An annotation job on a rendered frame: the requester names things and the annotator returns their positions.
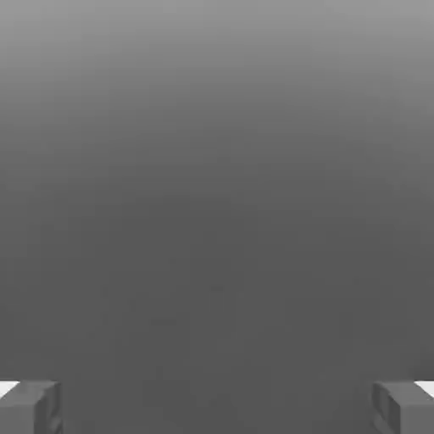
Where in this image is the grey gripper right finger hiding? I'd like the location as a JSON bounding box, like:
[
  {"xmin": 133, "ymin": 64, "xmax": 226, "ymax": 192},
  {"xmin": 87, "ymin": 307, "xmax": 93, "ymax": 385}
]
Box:
[{"xmin": 370, "ymin": 380, "xmax": 434, "ymax": 434}]

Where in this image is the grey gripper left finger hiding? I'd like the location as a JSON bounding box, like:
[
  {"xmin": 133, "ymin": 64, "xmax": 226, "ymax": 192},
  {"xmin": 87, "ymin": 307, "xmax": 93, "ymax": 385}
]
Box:
[{"xmin": 0, "ymin": 380, "xmax": 64, "ymax": 434}]

